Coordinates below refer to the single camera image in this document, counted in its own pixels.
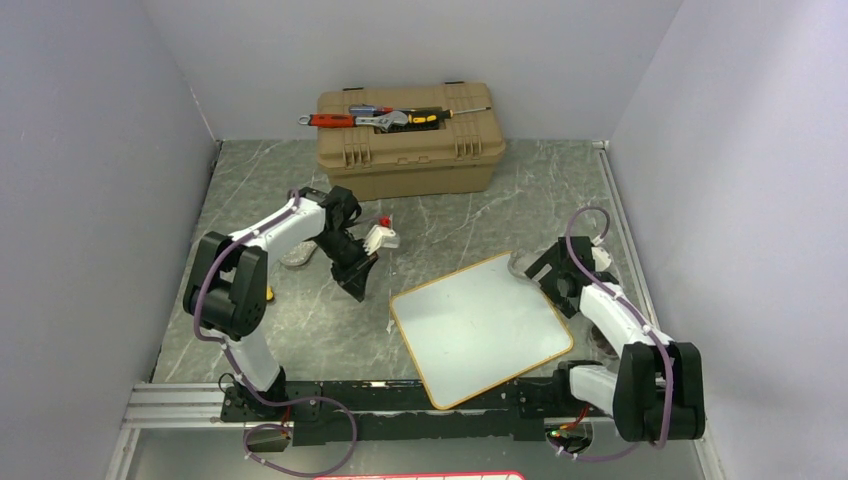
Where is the blue red handled screwdriver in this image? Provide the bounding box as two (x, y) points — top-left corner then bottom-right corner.
(348, 104), (413, 116)

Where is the yellow framed whiteboard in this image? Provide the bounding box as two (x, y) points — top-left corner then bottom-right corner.
(389, 252), (574, 410)

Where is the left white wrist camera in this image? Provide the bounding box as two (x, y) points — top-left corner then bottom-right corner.
(363, 215), (401, 255)

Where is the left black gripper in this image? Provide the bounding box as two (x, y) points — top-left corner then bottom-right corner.
(313, 230), (380, 303)

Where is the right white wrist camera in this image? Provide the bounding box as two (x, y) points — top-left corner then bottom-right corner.
(591, 242), (613, 272)

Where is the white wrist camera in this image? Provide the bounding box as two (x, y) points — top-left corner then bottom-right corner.
(363, 215), (401, 255)
(591, 242), (613, 272)

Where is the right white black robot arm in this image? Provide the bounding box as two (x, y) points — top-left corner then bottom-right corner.
(509, 236), (706, 443)

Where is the yellow black handled screwdriver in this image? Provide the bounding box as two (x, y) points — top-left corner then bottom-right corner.
(406, 107), (491, 125)

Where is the grey mesh scrubbing pad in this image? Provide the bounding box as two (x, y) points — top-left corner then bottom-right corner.
(507, 250), (551, 285)

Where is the black aluminium base frame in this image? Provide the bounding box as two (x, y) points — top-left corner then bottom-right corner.
(123, 377), (605, 446)

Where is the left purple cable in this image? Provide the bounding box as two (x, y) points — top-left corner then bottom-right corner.
(192, 188), (359, 478)

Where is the tan plastic toolbox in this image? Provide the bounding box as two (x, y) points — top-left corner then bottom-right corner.
(316, 82), (506, 201)

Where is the red handled adjustable wrench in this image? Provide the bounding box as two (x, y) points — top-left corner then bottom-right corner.
(298, 111), (409, 131)

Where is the grey scrubbing pad left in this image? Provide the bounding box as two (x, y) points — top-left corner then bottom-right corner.
(280, 241), (317, 269)

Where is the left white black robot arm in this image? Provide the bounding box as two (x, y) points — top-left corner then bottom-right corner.
(183, 186), (378, 420)

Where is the dark brown scrubbing pad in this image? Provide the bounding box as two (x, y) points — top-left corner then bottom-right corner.
(590, 326), (618, 357)

